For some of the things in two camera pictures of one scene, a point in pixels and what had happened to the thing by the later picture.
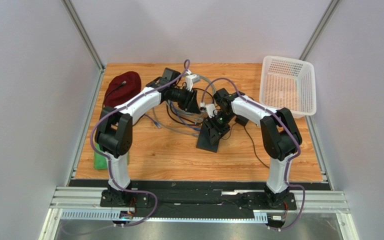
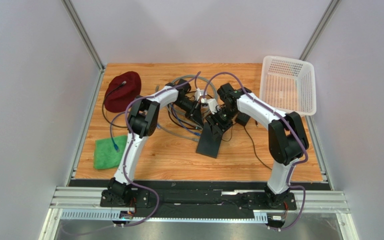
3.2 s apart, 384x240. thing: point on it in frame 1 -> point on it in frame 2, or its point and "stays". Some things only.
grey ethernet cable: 163,126 -> 194,139
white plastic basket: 286,82 stays
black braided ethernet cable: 123,83 stays
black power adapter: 241,120 stays
